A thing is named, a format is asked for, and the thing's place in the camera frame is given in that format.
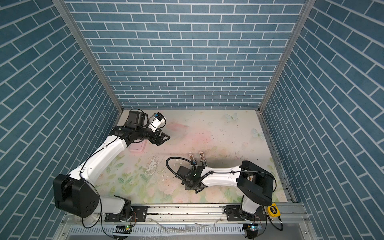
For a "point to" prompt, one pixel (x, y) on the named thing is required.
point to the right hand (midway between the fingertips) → (187, 184)
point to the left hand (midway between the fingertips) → (164, 133)
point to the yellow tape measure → (273, 210)
